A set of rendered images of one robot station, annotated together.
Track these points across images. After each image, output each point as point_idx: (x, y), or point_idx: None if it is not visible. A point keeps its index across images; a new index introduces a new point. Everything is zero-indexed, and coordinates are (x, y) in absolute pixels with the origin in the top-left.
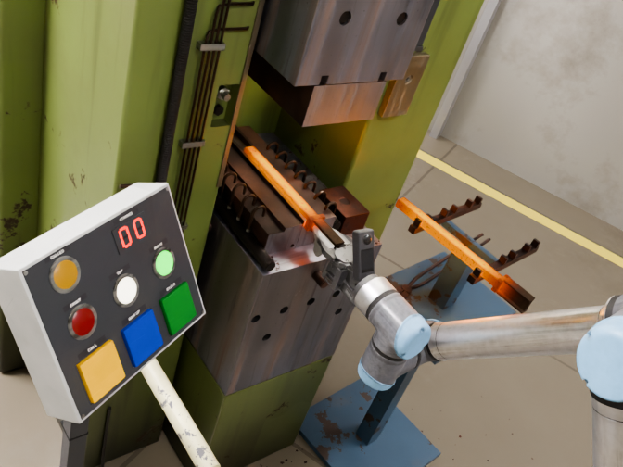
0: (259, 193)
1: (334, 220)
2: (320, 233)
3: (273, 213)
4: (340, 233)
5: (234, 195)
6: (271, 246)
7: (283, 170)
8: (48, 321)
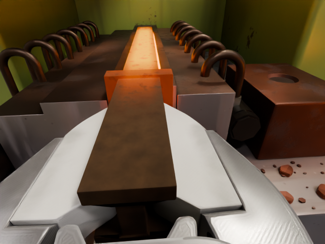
0: (93, 57)
1: (231, 108)
2: (97, 118)
3: (67, 78)
4: (200, 134)
5: (47, 57)
6: (25, 152)
7: (173, 44)
8: None
